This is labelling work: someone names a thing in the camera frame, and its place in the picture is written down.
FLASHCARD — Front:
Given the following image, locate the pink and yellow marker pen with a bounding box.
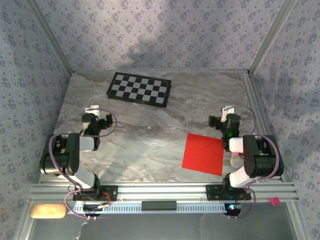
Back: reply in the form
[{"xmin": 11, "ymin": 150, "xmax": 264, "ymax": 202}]
[{"xmin": 229, "ymin": 152, "xmax": 243, "ymax": 168}]

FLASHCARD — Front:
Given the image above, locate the beige sponge block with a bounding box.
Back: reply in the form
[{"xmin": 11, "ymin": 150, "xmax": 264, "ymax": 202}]
[{"xmin": 29, "ymin": 203, "xmax": 69, "ymax": 220}]

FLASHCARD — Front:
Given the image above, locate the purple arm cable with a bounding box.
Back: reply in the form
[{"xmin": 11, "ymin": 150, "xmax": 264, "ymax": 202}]
[
  {"xmin": 223, "ymin": 104, "xmax": 282, "ymax": 220},
  {"xmin": 48, "ymin": 108, "xmax": 118, "ymax": 220}
]

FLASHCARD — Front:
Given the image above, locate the black and white checkerboard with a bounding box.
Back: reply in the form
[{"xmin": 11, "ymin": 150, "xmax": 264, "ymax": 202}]
[{"xmin": 106, "ymin": 71, "xmax": 173, "ymax": 109}]

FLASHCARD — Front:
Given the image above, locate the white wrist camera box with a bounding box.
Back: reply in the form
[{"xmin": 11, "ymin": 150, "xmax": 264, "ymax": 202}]
[
  {"xmin": 221, "ymin": 105, "xmax": 236, "ymax": 120},
  {"xmin": 84, "ymin": 105, "xmax": 101, "ymax": 116}
]

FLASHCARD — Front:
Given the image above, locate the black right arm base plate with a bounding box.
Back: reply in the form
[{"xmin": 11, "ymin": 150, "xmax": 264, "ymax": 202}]
[{"xmin": 205, "ymin": 184, "xmax": 252, "ymax": 201}]

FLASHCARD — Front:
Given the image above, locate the long aluminium mounting rail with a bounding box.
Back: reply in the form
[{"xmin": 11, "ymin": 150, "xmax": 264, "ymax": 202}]
[{"xmin": 24, "ymin": 182, "xmax": 300, "ymax": 203}]

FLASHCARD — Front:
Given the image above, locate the black rectangular bar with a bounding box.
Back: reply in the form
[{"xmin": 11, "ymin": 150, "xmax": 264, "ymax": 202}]
[{"xmin": 141, "ymin": 200, "xmax": 178, "ymax": 211}]

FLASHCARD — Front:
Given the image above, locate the slotted white cable duct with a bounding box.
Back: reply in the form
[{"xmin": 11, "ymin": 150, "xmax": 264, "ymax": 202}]
[{"xmin": 67, "ymin": 201, "xmax": 228, "ymax": 215}]

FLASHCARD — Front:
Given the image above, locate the red square paper sheet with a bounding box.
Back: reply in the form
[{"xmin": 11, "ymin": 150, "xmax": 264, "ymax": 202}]
[{"xmin": 181, "ymin": 132, "xmax": 225, "ymax": 177}]

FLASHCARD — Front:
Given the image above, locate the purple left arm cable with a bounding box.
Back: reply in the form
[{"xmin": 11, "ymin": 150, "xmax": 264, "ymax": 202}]
[{"xmin": 48, "ymin": 108, "xmax": 118, "ymax": 220}]

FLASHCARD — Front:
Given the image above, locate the aluminium frame post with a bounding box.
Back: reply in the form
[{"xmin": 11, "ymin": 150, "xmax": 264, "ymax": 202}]
[
  {"xmin": 26, "ymin": 0, "xmax": 76, "ymax": 75},
  {"xmin": 14, "ymin": 203, "xmax": 38, "ymax": 240},
  {"xmin": 248, "ymin": 0, "xmax": 298, "ymax": 76},
  {"xmin": 286, "ymin": 202, "xmax": 310, "ymax": 240}
]

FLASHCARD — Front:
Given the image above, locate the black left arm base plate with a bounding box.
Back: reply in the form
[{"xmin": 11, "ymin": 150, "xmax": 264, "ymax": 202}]
[{"xmin": 72, "ymin": 184, "xmax": 119, "ymax": 202}]

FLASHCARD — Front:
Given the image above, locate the aluminium side rail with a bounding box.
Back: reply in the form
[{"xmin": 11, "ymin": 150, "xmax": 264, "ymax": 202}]
[{"xmin": 241, "ymin": 76, "xmax": 286, "ymax": 182}]

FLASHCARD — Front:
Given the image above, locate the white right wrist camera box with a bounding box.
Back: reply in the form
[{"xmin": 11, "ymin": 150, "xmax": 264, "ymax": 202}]
[{"xmin": 221, "ymin": 105, "xmax": 236, "ymax": 120}]

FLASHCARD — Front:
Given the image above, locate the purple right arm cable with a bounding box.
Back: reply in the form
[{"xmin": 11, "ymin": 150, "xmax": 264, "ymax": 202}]
[{"xmin": 223, "ymin": 104, "xmax": 282, "ymax": 220}]

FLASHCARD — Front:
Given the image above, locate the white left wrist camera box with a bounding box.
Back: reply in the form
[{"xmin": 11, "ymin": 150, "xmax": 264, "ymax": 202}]
[{"xmin": 84, "ymin": 105, "xmax": 101, "ymax": 116}]

